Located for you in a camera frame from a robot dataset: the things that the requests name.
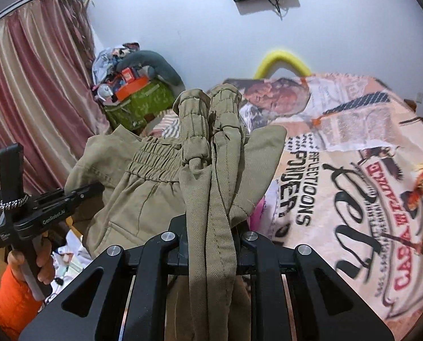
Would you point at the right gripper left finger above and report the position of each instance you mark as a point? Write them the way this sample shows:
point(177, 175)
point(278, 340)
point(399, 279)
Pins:
point(121, 295)

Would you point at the pink folded pants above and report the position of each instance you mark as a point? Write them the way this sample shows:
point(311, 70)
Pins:
point(261, 218)

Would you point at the green patterned bag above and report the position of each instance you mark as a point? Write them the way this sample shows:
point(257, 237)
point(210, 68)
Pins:
point(139, 108)

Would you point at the left hand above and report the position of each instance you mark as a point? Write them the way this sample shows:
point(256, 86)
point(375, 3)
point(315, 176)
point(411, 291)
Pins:
point(44, 261)

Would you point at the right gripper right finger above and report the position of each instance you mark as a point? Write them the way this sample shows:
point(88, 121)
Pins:
point(296, 295)

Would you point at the striped red curtain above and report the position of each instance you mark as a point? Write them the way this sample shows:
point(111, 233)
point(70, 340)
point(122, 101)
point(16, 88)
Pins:
point(46, 103)

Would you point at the yellow foam tube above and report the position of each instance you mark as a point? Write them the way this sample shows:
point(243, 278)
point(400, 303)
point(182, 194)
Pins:
point(281, 59)

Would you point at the orange box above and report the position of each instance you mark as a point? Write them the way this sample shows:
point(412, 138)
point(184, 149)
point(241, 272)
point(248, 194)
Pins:
point(128, 83)

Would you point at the grey plush pillow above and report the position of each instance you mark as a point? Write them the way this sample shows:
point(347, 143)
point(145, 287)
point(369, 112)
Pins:
point(156, 63)

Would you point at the orange sleeve forearm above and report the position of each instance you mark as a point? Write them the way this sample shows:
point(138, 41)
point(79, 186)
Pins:
point(17, 305)

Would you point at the newspaper print bedspread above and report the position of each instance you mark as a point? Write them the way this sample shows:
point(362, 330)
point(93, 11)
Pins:
point(349, 183)

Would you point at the olive green pants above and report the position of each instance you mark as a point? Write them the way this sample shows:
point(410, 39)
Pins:
point(214, 173)

